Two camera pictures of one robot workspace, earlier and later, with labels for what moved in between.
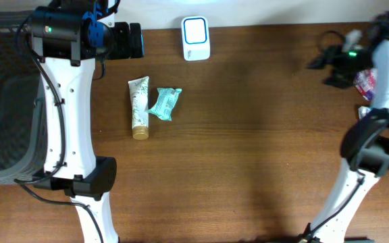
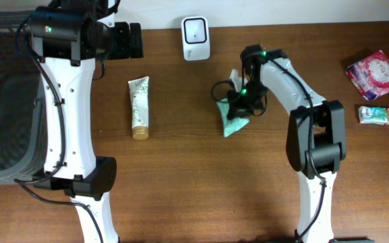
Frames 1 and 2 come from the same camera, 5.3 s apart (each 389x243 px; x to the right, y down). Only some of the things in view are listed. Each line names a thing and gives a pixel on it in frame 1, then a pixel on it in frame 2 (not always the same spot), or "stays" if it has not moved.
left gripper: [126, 49] stays
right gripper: [329, 56] → [236, 109]
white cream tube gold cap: [139, 92] stays
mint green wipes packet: [167, 98] → [230, 125]
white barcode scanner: [196, 36] stays
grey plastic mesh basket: [12, 132] stays
